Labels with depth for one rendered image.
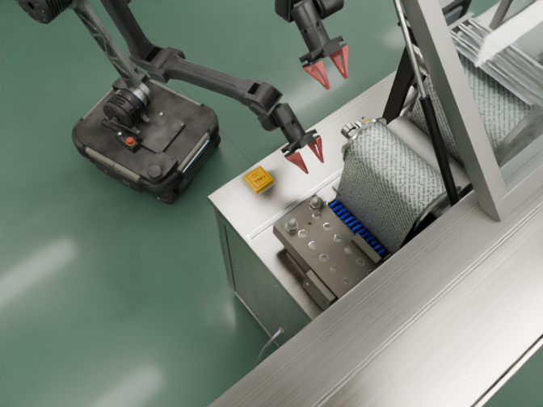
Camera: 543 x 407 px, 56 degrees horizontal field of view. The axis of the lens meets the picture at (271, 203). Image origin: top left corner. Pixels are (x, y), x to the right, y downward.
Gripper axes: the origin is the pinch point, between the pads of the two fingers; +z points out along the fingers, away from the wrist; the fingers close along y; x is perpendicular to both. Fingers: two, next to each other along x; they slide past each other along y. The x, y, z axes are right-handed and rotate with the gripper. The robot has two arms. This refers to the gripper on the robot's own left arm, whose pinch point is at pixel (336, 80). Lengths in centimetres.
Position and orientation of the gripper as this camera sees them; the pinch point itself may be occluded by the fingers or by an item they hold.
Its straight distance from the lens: 131.2
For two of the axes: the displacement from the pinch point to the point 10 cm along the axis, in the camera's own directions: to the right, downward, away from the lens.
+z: 4.6, 8.4, 2.8
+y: -7.8, 5.4, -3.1
